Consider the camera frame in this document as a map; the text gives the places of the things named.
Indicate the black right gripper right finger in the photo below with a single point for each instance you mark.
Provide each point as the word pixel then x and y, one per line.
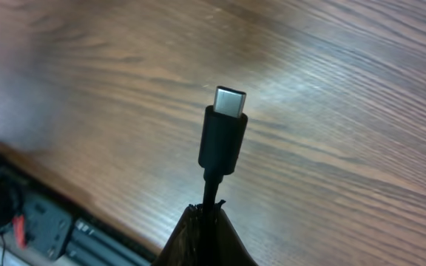
pixel 229 249

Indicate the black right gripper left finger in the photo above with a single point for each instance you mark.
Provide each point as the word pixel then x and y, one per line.
pixel 182 247

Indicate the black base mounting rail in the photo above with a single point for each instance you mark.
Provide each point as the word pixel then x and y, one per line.
pixel 54 226

